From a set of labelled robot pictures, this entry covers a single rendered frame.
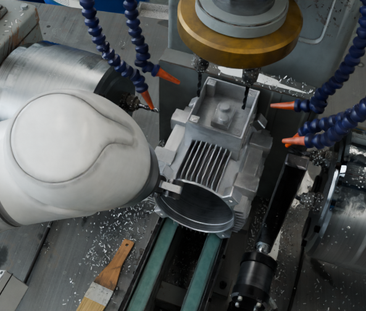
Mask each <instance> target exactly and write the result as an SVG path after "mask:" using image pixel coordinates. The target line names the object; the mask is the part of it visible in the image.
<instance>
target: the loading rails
mask: <svg viewBox="0 0 366 311"><path fill-rule="evenodd" d="M250 222H251V217H250V216H248V218H247V222H246V224H245V225H244V226H243V227H242V229H240V231H238V232H239V233H242V234H247V231H248V229H249V225H250ZM185 229H186V227H185V226H184V227H183V228H182V225H181V224H179V226H178V223H177V222H175V224H173V220H172V219H171V218H169V217H165V218H161V217H160V216H159V218H158V220H157V222H156V225H155V227H154V229H153V231H151V236H150V238H149V241H148V243H147V245H146V247H145V249H140V250H139V251H138V254H137V256H136V259H135V261H134V262H133V267H135V268H136V270H135V271H134V272H133V277H132V279H131V281H130V284H129V286H128V288H127V291H126V293H125V295H124V297H123V299H122V302H121V304H120V307H119V309H118V311H153V310H154V307H155V306H158V307H161V308H163V309H166V310H169V311H207V308H208V305H209V303H210V302H211V300H212V298H211V296H212V295H213V296H215V297H219V298H221V299H224V300H227V299H228V295H229V293H230V289H231V285H232V282H233V280H230V279H228V278H224V277H222V276H219V275H218V273H219V271H220V267H221V265H222V262H223V259H225V256H226V255H225V252H226V249H227V246H228V242H229V240H230V238H222V239H221V238H219V237H218V236H217V235H216V234H215V233H210V235H209V236H208V234H207V237H206V240H205V243H204V245H203V248H202V251H201V254H200V256H199V260H198V262H197V265H196V268H195V271H194V273H193V277H192V279H191V282H190V284H189V288H188V289H185V288H182V287H180V286H177V285H174V284H172V283H168V282H166V281H165V279H166V277H167V275H168V271H169V269H170V267H171V264H172V262H173V259H174V257H175V254H176V252H177V249H178V246H179V244H180V241H181V239H182V236H183V233H184V232H185Z"/></svg>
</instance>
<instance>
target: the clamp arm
mask: <svg viewBox="0 0 366 311"><path fill-rule="evenodd" d="M308 164H309V159H306V158H304V157H300V156H297V155H293V154H287V155H286V159H285V161H284V164H283V167H282V169H281V172H280V175H279V177H278V180H277V183H276V186H275V189H274V191H273V194H272V197H271V200H270V202H269V205H268V207H267V211H266V213H265V216H264V219H263V221H262V224H261V226H260V230H259V232H258V235H257V238H256V241H255V244H254V248H255V249H257V248H258V247H259V244H261V245H260V247H261V248H264V247H265V245H267V246H266V248H265V249H266V250H267V251H268V253H270V252H271V250H272V247H273V245H274V243H275V241H276V239H277V236H278V234H279V232H280V230H281V227H282V225H283V223H284V221H285V218H286V216H287V214H288V212H289V209H290V207H291V205H292V203H293V201H294V198H295V196H296V194H297V191H298V189H299V187H300V185H301V183H302V180H303V178H304V175H305V174H306V171H307V168H308Z"/></svg>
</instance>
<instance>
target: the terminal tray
mask: <svg viewBox="0 0 366 311"><path fill-rule="evenodd" d="M210 81H214V84H211V83H210ZM245 90H246V87H243V86H240V85H236V84H233V83H229V82H226V81H222V80H218V79H215V78H211V77H207V80H206V82H205V83H204V86H203V87H202V90H201V93H200V97H198V98H197V99H196V102H195V103H194V106H193V108H192V110H191V112H190V114H189V116H188V118H187V120H186V125H185V139H184V144H185V146H189V144H190V142H191V140H193V145H194V144H195V142H196V140H197V141H198V146H199V145H200V143H201V141H202V146H205V143H206V142H207V147H210V144H211V143H212V149H215V146H216V145H217V151H219V150H220V148H221V147H222V153H224V152H225V150H226V149H227V154H226V155H227V156H229V155H230V152H231V158H232V159H233V160H234V161H235V162H237V160H238V161H240V158H241V155H242V153H243V150H244V146H245V145H246V141H247V139H248V136H249V133H250V131H251V128H252V126H253V123H254V119H255V117H256V112H257V102H258V99H259V94H260V91H257V90H254V89H251V88H250V89H249V93H248V96H247V102H246V107H245V109H244V110H243V109H241V107H242V105H243V99H244V97H245V96H244V92H245ZM250 92H254V95H253V96H252V95H250ZM193 117H196V118H197V120H192V118H193ZM235 130H239V131H240V133H238V134H237V133H235Z"/></svg>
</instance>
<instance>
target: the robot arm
mask: <svg viewBox="0 0 366 311"><path fill-rule="evenodd" d="M184 183H185V182H183V180H175V179H173V178H170V179H169V180H168V181H167V179H166V177H164V176H163V175H160V170H159V163H158V159H157V156H156V153H155V151H154V150H153V148H152V146H151V145H150V144H149V143H148V142H147V139H146V137H145V135H144V133H143V132H142V130H141V128H140V127H139V125H138V124H137V123H136V122H135V121H134V120H133V119H132V118H131V117H130V116H129V115H128V114H127V113H126V112H125V111H124V110H123V109H121V108H120V107H119V106H117V105H116V104H114V103H113V102H111V101H110V100H108V99H106V98H104V97H102V96H100V95H97V94H94V93H91V92H89V91H84V90H81V89H72V88H62V89H53V90H50V91H45V92H43V93H40V94H37V95H36V96H34V97H32V98H31V99H29V100H28V101H26V102H25V103H24V104H23V105H22V106H21V107H20V108H19V109H18V110H17V111H16V113H15V114H14V115H13V117H12V118H10V119H7V120H4V121H1V122H0V233H2V232H5V231H7V230H11V229H14V228H18V227H21V226H26V225H31V224H35V223H41V222H48V221H53V220H61V219H66V218H75V217H85V216H90V215H93V214H95V213H96V212H100V211H105V210H111V209H115V208H124V207H131V206H133V205H136V204H138V203H140V202H141V201H143V200H144V199H145V198H147V197H149V196H150V195H151V194H152V197H155V198H159V196H160V197H161V195H162V192H164V194H163V195H164V196H165V197H171V198H173V199H175V200H177V199H180V195H181V192H182V189H183V186H184Z"/></svg>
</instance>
